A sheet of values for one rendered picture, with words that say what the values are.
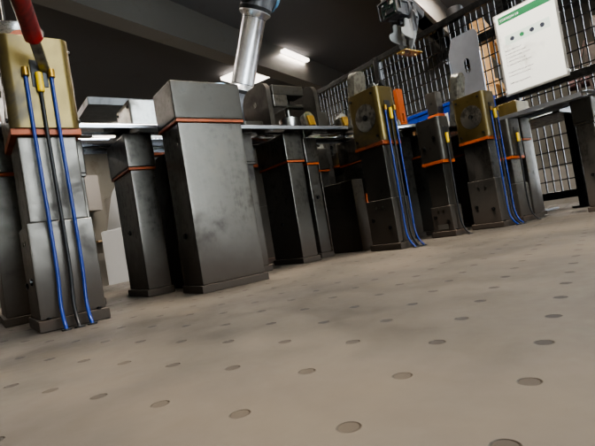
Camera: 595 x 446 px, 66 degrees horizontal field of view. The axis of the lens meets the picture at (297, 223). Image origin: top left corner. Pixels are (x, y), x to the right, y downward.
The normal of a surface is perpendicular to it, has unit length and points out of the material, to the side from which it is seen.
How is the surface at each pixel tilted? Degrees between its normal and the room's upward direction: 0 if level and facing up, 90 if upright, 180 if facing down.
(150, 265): 90
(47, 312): 90
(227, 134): 90
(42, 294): 90
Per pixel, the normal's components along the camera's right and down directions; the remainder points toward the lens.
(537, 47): -0.80, 0.11
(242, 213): 0.58, -0.11
